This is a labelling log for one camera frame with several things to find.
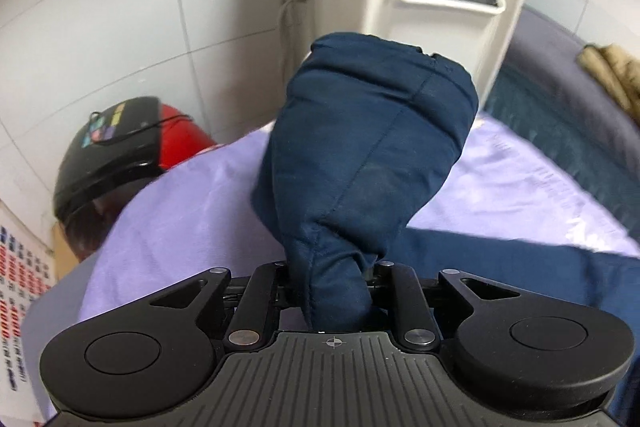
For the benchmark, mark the cardboard box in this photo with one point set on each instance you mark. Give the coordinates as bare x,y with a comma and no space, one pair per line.
65,252

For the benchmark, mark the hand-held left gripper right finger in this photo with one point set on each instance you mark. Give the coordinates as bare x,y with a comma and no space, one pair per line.
400,293

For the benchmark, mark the red and black appliance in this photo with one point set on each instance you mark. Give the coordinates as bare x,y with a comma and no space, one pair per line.
115,157

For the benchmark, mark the printed poster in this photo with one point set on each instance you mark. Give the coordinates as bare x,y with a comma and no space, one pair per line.
20,297

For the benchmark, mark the khaki jacket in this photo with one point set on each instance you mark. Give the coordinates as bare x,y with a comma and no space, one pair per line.
612,77

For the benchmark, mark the grey blanket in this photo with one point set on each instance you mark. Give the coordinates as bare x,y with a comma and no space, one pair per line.
555,62

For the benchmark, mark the navy blue jacket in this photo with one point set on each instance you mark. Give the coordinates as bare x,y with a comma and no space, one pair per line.
360,147

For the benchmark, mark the white machine with knobs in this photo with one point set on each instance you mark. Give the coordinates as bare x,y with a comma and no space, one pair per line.
400,12

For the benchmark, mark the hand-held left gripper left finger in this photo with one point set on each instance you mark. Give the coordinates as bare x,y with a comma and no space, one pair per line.
265,288

